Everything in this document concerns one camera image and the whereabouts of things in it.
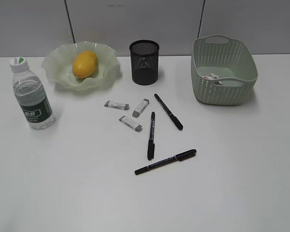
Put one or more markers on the black marker pen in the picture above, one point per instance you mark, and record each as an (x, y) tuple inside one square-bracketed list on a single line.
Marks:
[(179, 157), (172, 117), (151, 145)]

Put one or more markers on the white waste paper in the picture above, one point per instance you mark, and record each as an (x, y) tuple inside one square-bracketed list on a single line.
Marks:
[(213, 76)]

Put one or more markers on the yellow mango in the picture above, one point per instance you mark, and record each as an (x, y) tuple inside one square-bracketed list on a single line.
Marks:
[(84, 64)]

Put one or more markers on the clear water bottle green label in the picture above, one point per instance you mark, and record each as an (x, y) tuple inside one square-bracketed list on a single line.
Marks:
[(30, 95)]

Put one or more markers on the grey white eraser upper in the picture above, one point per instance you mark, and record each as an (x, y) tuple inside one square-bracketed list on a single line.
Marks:
[(140, 108)]

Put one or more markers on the grey white eraser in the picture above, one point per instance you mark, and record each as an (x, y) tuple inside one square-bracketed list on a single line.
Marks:
[(131, 123), (117, 105), (140, 108)]

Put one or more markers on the grey white eraser lower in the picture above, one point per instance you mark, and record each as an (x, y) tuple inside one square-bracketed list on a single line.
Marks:
[(131, 123)]

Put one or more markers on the grey white eraser left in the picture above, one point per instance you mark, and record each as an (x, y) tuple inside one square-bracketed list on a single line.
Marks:
[(117, 105)]

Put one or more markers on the black mesh pen holder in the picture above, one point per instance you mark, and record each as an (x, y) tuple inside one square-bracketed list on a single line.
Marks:
[(144, 55)]

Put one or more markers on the pale green wavy glass plate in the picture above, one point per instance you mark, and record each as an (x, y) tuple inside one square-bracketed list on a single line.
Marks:
[(59, 68)]

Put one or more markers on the pale green plastic basket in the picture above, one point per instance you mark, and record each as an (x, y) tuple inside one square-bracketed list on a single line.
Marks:
[(228, 58)]

